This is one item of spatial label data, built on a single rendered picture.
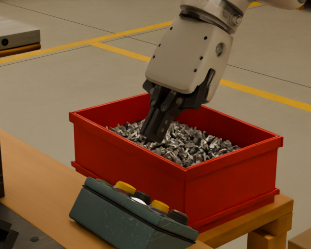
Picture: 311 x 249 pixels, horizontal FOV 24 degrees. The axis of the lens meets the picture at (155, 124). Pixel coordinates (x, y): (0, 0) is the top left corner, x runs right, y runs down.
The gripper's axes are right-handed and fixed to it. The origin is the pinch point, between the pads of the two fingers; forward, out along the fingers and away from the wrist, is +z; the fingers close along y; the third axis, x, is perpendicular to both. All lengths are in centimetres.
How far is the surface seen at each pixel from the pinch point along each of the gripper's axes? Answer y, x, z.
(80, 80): 282, -206, -21
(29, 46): 13.8, 14.5, -2.2
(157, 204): -7.5, 1.1, 9.1
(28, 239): 1.7, 10.0, 20.2
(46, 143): 211, -148, 19
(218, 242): -1.2, -22.4, 11.5
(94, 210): -2.1, 5.4, 13.3
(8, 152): 27.1, 0.3, 13.4
